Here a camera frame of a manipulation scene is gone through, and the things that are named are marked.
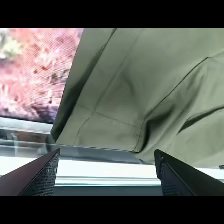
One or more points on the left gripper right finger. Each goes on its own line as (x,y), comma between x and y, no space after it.
(180,180)

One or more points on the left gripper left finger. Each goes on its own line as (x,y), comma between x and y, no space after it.
(36,176)

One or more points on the olive green garment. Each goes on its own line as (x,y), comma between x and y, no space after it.
(143,93)

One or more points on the silver frame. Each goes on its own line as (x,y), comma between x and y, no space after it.
(100,173)

